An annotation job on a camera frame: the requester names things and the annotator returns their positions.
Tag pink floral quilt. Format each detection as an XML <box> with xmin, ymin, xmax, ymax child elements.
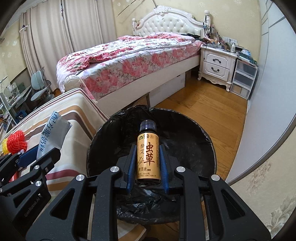
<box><xmin>56</xmin><ymin>32</ymin><xmax>203</xmax><ymax>101</ymax></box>

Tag clear plastic drawer unit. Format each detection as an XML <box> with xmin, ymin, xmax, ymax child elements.
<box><xmin>230</xmin><ymin>58</ymin><xmax>258</xmax><ymax>100</ymax></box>

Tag beige curtains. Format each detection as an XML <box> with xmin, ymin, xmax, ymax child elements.
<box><xmin>20</xmin><ymin>0</ymin><xmax>116</xmax><ymax>90</ymax></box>

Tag white tissue wrapper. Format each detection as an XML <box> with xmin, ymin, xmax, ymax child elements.
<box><xmin>37</xmin><ymin>111</ymin><xmax>72</xmax><ymax>160</ymax></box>

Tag yellow foam fruit net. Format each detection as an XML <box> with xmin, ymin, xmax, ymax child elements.
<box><xmin>2</xmin><ymin>138</ymin><xmax>10</xmax><ymax>155</ymax></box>

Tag striped bed sheet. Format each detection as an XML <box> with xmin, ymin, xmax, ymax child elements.
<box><xmin>12</xmin><ymin>89</ymin><xmax>146</xmax><ymax>240</ymax></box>

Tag brown bottle gold label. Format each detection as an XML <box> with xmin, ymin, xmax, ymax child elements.
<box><xmin>135</xmin><ymin>120</ymin><xmax>161</xmax><ymax>187</ymax></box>

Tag white under-bed storage box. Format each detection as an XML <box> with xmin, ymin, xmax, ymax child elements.
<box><xmin>149</xmin><ymin>73</ymin><xmax>185</xmax><ymax>107</ymax></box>

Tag white bed with headboard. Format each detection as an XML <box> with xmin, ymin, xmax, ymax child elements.
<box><xmin>57</xmin><ymin>6</ymin><xmax>211</xmax><ymax>115</ymax></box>

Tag white study desk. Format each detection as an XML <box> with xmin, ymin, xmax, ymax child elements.
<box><xmin>1</xmin><ymin>86</ymin><xmax>32</xmax><ymax>124</ymax></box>

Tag red foam fruit net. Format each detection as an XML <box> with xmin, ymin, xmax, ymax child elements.
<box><xmin>6</xmin><ymin>130</ymin><xmax>28</xmax><ymax>154</ymax></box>

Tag white two-drawer nightstand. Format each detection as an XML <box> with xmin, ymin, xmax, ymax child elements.
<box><xmin>198</xmin><ymin>45</ymin><xmax>238</xmax><ymax>92</ymax></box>

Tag grey blue desk chair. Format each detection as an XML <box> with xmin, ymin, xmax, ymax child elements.
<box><xmin>31</xmin><ymin>67</ymin><xmax>54</xmax><ymax>110</ymax></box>

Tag black lined trash bin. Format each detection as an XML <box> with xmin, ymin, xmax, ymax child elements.
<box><xmin>86</xmin><ymin>105</ymin><xmax>217</xmax><ymax>225</ymax></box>

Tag white round bedpost knob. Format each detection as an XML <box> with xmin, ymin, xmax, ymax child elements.
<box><xmin>64</xmin><ymin>75</ymin><xmax>81</xmax><ymax>91</ymax></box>

